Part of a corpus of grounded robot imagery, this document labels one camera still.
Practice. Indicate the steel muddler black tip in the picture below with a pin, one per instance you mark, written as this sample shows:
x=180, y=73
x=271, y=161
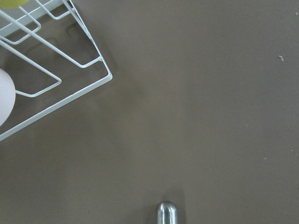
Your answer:
x=166, y=213

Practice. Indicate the white cup rack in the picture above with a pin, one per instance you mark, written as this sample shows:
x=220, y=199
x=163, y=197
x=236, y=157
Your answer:
x=52, y=58

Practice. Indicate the pink cup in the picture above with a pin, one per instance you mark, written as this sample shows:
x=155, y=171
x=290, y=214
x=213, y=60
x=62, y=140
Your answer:
x=7, y=96

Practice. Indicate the yellow cup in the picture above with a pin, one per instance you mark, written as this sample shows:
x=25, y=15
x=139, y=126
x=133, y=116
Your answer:
x=10, y=4

